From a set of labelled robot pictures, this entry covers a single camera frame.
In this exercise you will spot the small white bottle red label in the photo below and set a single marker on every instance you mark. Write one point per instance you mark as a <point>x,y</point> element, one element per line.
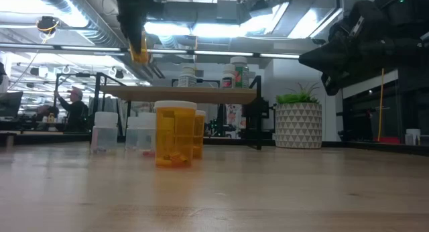
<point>228,81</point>

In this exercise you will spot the colourful poster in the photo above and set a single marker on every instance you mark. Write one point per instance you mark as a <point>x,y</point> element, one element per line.
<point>233,119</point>

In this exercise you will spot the wooden shelf black metal legs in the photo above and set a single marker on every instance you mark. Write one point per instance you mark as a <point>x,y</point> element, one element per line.
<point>184,94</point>

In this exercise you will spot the large green label bottle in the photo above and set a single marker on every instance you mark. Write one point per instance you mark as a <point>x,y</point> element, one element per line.
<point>242,77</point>

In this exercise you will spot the black aluminium table frame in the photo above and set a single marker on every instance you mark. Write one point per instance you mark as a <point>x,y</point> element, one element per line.
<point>368,146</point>

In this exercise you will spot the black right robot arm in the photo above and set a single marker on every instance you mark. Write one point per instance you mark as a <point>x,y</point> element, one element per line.
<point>409,10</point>

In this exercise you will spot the person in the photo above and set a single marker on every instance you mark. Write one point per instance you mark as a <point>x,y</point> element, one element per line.
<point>76,113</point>
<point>45,111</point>

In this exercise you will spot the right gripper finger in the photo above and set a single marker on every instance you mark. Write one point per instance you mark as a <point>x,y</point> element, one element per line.
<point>331,84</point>
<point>323,59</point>

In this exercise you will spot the small clear plastic bottle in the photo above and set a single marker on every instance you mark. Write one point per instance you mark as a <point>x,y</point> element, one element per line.
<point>146,134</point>
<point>104,134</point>

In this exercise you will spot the long ceiling light bar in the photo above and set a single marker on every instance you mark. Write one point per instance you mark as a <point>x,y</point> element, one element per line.
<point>218,53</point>

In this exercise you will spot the dark computer monitor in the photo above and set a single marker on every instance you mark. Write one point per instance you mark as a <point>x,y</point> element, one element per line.
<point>10,104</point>

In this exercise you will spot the black dome ceiling fixture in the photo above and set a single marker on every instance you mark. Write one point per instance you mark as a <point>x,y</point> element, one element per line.
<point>48,24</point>

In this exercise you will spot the flat red object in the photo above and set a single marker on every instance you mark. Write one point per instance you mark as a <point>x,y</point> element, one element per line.
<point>387,140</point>

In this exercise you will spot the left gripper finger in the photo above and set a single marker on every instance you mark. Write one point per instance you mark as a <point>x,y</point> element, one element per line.
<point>132,27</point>

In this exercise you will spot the orange pill bottle white cap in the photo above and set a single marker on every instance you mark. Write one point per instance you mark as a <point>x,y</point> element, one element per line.
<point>142,57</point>
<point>174,134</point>
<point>199,134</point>

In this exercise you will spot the succulent in white patterned pot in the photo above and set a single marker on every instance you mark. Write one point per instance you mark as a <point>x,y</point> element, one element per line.
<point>298,124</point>

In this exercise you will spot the clear bottle white cap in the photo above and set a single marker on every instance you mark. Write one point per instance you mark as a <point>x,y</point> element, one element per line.
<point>186,79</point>

